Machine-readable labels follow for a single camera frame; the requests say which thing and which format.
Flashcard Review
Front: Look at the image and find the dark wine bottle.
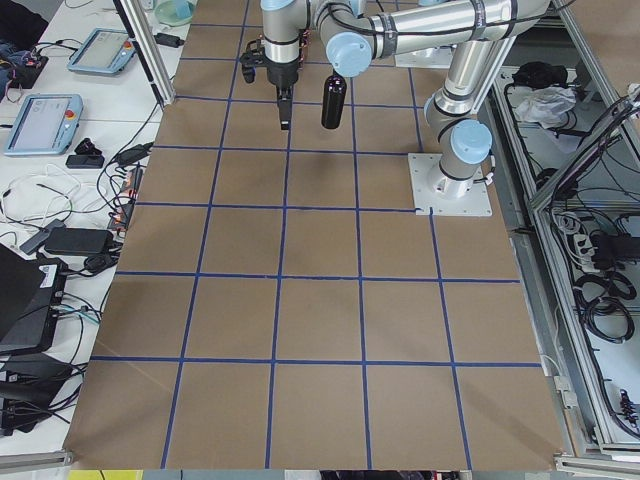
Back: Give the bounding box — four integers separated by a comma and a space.
321, 71, 348, 130

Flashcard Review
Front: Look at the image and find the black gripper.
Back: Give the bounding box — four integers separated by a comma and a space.
239, 38, 302, 131

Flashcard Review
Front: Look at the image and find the blue teach pendant far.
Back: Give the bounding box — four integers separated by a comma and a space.
67, 28, 135, 76

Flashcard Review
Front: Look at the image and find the blue teach pendant near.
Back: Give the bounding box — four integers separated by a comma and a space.
4, 94, 84, 157

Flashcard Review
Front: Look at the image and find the green glass plate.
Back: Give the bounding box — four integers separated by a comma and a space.
154, 0, 195, 27

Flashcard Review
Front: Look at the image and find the black laptop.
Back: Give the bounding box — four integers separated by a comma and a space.
1, 245, 67, 356

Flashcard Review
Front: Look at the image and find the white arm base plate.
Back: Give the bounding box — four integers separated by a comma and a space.
395, 45, 456, 69
408, 153, 493, 217

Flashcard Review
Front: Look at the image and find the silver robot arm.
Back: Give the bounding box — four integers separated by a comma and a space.
240, 1, 550, 194

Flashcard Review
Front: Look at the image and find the aluminium frame post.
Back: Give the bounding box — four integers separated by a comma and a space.
113, 0, 176, 108

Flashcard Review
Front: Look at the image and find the black power adapter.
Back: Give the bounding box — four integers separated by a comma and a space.
154, 32, 184, 48

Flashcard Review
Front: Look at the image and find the blue teach pendant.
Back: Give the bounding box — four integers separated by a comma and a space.
67, 28, 135, 76
4, 94, 84, 157

